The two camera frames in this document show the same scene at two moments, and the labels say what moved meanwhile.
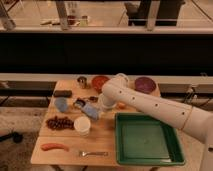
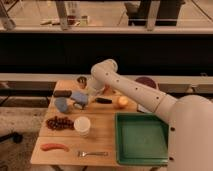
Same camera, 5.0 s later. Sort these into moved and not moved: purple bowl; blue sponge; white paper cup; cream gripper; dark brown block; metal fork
Moved: cream gripper; blue sponge
Not moved: white paper cup; purple bowl; metal fork; dark brown block
